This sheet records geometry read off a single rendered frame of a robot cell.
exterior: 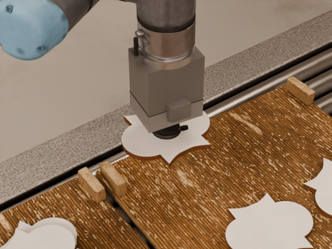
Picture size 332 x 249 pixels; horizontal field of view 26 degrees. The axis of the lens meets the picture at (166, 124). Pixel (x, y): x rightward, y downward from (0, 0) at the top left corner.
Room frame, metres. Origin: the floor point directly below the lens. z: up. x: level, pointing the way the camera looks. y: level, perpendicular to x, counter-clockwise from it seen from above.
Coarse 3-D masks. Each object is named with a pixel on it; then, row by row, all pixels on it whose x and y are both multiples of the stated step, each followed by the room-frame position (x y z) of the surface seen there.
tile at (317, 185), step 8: (328, 160) 0.83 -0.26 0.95; (328, 168) 0.81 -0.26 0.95; (320, 176) 0.79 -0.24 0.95; (328, 176) 0.79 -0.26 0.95; (304, 184) 0.77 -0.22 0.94; (312, 184) 0.77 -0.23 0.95; (320, 184) 0.77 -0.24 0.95; (328, 184) 0.77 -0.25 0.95; (320, 192) 0.76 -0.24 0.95; (328, 192) 0.76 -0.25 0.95; (320, 200) 0.74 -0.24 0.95; (328, 200) 0.74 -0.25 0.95; (320, 208) 0.73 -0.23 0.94; (328, 208) 0.72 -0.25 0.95; (328, 216) 0.71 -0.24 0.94
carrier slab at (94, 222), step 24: (48, 192) 0.77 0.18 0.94; (72, 192) 0.77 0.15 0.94; (0, 216) 0.72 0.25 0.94; (24, 216) 0.72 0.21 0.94; (48, 216) 0.72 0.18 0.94; (72, 216) 0.72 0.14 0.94; (96, 216) 0.72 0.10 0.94; (120, 216) 0.72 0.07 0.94; (0, 240) 0.67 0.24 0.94; (96, 240) 0.67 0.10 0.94; (120, 240) 0.67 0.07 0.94
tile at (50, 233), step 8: (16, 232) 0.66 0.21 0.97; (24, 232) 0.66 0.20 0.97; (32, 232) 0.66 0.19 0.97; (40, 232) 0.66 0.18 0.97; (48, 232) 0.66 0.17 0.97; (56, 232) 0.66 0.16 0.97; (64, 232) 0.66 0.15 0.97; (16, 240) 0.65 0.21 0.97; (24, 240) 0.65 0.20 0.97; (32, 240) 0.65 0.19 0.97; (40, 240) 0.65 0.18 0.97; (48, 240) 0.65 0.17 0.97; (56, 240) 0.65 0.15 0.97; (64, 240) 0.65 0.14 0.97; (72, 240) 0.65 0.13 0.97; (8, 248) 0.63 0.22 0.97; (16, 248) 0.63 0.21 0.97; (24, 248) 0.63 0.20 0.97; (32, 248) 0.63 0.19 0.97; (40, 248) 0.63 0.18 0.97; (48, 248) 0.63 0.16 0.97; (56, 248) 0.63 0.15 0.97; (64, 248) 0.63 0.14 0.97; (72, 248) 0.63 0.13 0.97
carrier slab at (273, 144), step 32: (288, 96) 1.00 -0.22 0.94; (224, 128) 0.91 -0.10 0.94; (256, 128) 0.91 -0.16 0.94; (288, 128) 0.91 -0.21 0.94; (320, 128) 0.91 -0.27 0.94; (128, 160) 0.84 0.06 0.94; (160, 160) 0.84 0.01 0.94; (192, 160) 0.84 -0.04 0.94; (224, 160) 0.84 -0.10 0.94; (256, 160) 0.84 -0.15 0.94; (288, 160) 0.84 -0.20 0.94; (320, 160) 0.84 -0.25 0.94; (128, 192) 0.77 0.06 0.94; (160, 192) 0.77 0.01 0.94; (192, 192) 0.77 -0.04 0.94; (224, 192) 0.77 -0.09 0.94; (256, 192) 0.77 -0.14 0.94; (288, 192) 0.77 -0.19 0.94; (160, 224) 0.70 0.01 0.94; (192, 224) 0.70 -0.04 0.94; (224, 224) 0.70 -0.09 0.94; (320, 224) 0.70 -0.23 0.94
